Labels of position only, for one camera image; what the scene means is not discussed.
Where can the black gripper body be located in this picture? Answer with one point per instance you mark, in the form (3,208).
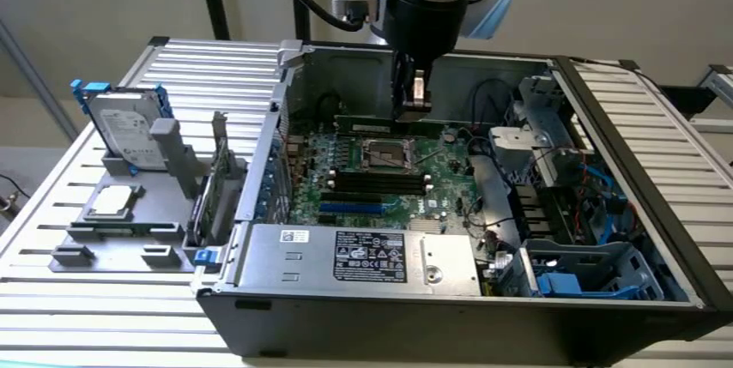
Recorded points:
(426,25)

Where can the green RAM stick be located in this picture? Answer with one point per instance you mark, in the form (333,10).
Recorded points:
(366,126)

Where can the black RAM slot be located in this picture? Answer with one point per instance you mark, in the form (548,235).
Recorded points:
(378,189)
(379,183)
(381,177)
(381,172)

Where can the black expansion slot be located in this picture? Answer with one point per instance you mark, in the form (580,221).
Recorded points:
(350,197)

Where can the blue expansion slot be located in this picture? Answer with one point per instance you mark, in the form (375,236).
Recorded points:
(350,208)

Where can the grey metal drive cage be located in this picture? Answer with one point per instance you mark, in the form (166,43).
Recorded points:
(533,140)

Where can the green motherboard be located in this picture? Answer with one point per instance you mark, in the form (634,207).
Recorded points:
(366,205)

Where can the small silver heat sink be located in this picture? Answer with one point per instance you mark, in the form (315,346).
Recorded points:
(427,225)

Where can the black fan shroud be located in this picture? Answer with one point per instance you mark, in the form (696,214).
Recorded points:
(550,213)

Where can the silver power supply unit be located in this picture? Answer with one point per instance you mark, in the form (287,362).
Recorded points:
(355,258)

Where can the green graphics card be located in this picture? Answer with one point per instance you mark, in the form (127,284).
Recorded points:
(210,196)

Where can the blue and grey disk bay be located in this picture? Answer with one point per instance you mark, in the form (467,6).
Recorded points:
(590,269)

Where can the open black PC case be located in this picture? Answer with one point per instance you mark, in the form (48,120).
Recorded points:
(401,325)

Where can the silver CPU chip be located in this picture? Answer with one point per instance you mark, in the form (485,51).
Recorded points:
(116,200)

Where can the grey parts rack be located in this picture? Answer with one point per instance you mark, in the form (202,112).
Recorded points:
(138,239)

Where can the CPU socket with metal frame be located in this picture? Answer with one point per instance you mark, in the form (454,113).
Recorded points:
(387,153)

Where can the hard disk with blue bracket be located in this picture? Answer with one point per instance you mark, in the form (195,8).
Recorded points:
(126,128)

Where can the aluminium frame profile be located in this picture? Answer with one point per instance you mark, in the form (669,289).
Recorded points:
(716,93)

